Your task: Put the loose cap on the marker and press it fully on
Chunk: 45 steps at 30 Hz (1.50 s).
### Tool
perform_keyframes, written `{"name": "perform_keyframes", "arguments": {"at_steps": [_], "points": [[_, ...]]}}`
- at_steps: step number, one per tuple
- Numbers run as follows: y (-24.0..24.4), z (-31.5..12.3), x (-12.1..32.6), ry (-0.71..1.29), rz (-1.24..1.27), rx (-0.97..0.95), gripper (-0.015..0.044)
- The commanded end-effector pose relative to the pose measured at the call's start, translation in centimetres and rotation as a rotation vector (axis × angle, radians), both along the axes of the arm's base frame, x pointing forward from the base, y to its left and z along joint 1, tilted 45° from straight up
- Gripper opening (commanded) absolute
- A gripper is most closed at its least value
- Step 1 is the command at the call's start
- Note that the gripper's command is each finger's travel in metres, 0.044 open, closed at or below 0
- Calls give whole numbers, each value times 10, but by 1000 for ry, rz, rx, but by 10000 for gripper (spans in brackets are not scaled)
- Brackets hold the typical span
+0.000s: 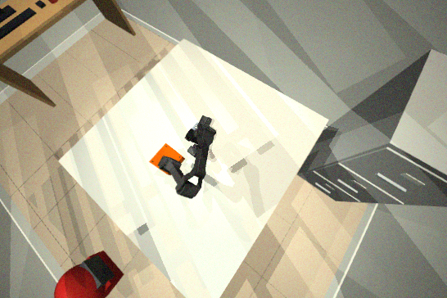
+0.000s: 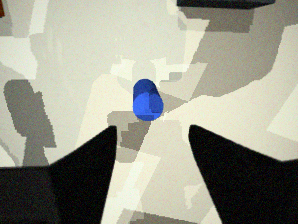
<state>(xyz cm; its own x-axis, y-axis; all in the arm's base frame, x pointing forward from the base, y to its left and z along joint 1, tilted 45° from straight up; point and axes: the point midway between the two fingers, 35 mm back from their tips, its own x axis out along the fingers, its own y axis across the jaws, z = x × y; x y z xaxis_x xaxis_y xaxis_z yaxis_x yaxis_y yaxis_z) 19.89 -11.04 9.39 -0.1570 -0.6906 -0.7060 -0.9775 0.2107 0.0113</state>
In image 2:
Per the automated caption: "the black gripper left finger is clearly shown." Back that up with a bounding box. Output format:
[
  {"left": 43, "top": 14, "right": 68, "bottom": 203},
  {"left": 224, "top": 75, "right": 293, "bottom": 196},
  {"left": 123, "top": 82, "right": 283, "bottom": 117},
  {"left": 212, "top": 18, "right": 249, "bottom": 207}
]
[{"left": 0, "top": 125, "right": 117, "bottom": 224}]

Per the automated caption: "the dark grey block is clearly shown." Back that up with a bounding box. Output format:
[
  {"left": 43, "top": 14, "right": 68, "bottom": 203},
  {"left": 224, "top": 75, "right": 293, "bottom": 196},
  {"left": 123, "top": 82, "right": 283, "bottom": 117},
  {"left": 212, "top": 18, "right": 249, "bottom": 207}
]
[{"left": 177, "top": 0, "right": 275, "bottom": 10}]

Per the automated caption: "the dark blue marker cap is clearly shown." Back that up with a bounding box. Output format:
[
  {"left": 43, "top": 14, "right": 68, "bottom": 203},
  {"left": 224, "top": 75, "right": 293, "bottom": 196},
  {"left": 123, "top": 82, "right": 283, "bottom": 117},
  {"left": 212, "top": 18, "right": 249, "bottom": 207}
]
[{"left": 133, "top": 79, "right": 164, "bottom": 121}]

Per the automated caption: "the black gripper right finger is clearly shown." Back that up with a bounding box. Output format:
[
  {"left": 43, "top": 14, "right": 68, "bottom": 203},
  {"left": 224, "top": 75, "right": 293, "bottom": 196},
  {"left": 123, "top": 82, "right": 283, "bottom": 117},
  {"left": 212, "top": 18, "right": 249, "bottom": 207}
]
[{"left": 188, "top": 125, "right": 298, "bottom": 224}]

